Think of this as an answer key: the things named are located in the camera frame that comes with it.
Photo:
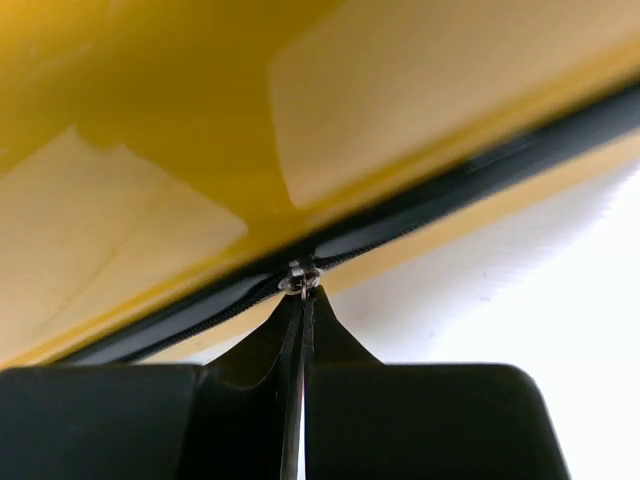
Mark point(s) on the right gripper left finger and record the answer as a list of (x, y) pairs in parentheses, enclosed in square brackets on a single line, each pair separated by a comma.
[(234, 418)]

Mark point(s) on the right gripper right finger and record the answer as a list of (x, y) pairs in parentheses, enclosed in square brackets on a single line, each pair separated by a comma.
[(365, 419)]

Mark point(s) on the yellow hard-shell suitcase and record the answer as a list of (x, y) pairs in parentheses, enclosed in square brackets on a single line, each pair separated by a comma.
[(162, 162)]

